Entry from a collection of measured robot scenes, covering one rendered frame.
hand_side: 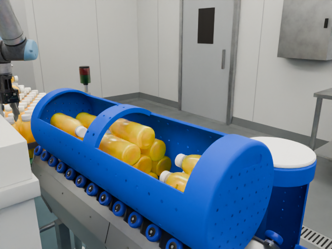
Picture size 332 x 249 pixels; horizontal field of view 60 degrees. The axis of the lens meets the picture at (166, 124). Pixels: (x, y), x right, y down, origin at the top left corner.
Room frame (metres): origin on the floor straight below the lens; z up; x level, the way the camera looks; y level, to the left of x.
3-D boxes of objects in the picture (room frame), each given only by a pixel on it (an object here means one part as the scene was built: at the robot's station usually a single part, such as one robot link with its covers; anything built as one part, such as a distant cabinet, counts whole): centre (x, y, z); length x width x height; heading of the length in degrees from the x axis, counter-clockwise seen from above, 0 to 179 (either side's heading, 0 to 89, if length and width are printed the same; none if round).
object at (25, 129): (1.25, 0.63, 0.99); 0.07 x 0.07 x 0.19
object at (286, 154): (1.00, -0.41, 1.03); 0.28 x 0.28 x 0.01
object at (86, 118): (1.11, 0.30, 1.10); 0.19 x 0.07 x 0.07; 44
